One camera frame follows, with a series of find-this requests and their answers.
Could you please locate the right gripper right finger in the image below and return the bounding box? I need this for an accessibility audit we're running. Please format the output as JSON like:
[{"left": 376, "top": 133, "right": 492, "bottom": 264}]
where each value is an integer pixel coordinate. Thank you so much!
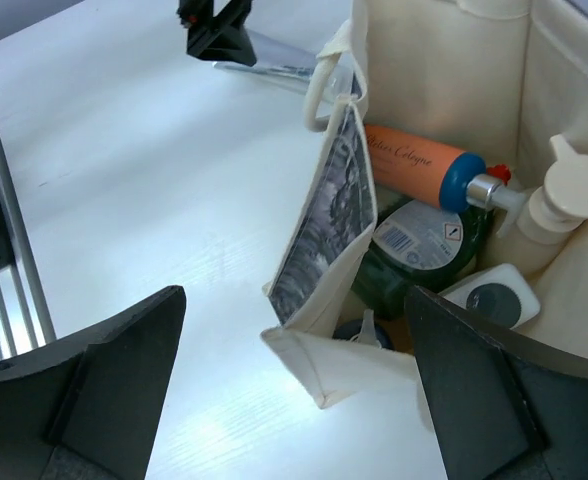
[{"left": 405, "top": 287, "right": 588, "bottom": 479}]

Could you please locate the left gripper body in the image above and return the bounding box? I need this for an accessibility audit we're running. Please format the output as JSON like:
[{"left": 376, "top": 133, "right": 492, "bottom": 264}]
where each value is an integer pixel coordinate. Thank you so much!
[{"left": 177, "top": 0, "right": 252, "bottom": 29}]

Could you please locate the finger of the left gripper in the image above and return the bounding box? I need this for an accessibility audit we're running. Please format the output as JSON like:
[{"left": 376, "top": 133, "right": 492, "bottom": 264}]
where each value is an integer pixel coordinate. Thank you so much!
[{"left": 186, "top": 15, "right": 257, "bottom": 66}]

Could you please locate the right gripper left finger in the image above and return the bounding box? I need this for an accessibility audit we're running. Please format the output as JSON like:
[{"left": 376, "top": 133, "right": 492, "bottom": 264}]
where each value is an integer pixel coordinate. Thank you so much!
[{"left": 0, "top": 285, "right": 187, "bottom": 479}]

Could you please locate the silver squeeze tube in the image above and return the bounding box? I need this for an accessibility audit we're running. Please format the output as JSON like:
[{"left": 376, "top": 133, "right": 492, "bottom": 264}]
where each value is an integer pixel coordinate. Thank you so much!
[{"left": 213, "top": 30, "right": 317, "bottom": 94}]

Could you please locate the white bottle black cap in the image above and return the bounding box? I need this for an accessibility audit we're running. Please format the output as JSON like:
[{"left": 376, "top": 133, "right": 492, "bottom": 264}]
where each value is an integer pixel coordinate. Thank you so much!
[{"left": 439, "top": 263, "right": 541, "bottom": 329}]

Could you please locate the orange pump bottle blue top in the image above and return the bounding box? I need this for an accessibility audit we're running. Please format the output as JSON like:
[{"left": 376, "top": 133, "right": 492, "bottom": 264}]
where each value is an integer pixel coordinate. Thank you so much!
[{"left": 333, "top": 310, "right": 414, "bottom": 355}]

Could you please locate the green bottle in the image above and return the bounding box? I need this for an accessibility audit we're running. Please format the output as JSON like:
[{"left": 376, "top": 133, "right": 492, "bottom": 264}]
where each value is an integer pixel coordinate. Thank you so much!
[{"left": 352, "top": 193, "right": 493, "bottom": 320}]

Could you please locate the small orange bottle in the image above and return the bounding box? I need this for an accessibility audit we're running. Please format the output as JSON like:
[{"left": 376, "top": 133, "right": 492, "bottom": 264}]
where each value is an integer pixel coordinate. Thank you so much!
[{"left": 365, "top": 125, "right": 526, "bottom": 236}]

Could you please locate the cream canvas tote bag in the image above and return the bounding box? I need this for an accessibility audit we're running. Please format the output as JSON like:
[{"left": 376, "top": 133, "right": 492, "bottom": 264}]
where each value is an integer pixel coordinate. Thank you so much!
[{"left": 262, "top": 1, "right": 588, "bottom": 408}]

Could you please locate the beige pump bottle in bag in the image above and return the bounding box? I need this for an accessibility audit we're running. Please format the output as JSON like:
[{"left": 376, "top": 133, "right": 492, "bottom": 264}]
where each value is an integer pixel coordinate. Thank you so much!
[{"left": 488, "top": 134, "right": 588, "bottom": 276}]

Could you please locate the aluminium mounting rail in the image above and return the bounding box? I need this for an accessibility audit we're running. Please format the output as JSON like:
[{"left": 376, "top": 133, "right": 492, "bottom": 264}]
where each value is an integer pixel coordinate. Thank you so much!
[{"left": 0, "top": 137, "right": 56, "bottom": 361}]

